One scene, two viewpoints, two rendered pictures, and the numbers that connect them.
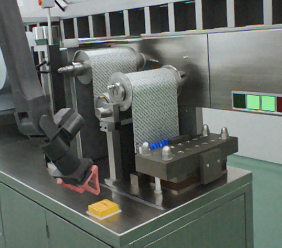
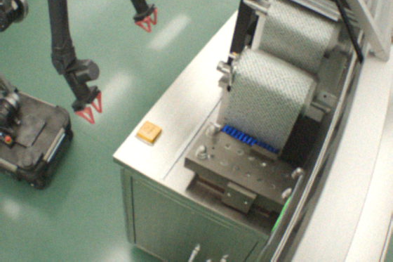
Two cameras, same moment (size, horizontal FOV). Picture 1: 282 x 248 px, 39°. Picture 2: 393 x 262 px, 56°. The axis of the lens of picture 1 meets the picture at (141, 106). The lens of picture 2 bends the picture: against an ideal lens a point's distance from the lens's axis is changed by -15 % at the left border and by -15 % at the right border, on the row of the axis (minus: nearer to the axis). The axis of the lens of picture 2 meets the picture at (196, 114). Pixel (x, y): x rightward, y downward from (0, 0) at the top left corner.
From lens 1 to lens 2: 1.36 m
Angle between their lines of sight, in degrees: 64
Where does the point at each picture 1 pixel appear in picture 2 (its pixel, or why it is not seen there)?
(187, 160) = (212, 173)
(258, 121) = not seen: outside the picture
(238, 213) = (243, 243)
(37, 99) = (55, 49)
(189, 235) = (178, 208)
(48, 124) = (59, 66)
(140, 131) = (233, 113)
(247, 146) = not seen: outside the picture
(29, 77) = (55, 34)
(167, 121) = (272, 129)
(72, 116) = (84, 70)
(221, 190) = (224, 218)
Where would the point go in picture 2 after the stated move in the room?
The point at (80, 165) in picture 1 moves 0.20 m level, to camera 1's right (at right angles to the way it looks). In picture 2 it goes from (81, 100) to (93, 149)
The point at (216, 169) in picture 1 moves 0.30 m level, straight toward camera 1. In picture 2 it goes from (241, 205) to (151, 215)
